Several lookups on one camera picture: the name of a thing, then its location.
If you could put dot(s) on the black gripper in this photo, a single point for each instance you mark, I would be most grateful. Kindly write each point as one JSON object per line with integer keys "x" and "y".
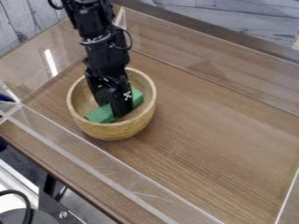
{"x": 106, "y": 59}

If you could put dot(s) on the green rectangular block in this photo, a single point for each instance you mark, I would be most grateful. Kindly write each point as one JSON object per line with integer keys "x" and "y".
{"x": 101, "y": 114}

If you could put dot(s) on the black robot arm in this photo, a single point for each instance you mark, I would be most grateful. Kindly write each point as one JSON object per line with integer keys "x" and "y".
{"x": 90, "y": 17}

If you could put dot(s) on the brown wooden bowl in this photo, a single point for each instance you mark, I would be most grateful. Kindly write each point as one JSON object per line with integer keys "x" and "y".
{"x": 124, "y": 127}

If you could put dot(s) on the black table leg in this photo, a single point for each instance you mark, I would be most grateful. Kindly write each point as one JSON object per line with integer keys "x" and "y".
{"x": 49, "y": 185}

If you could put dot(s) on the clear acrylic corner bracket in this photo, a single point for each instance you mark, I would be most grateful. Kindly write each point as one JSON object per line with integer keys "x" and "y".
{"x": 121, "y": 18}

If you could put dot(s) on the clear acrylic tray wall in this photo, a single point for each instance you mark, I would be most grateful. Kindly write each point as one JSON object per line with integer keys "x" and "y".
{"x": 118, "y": 190}

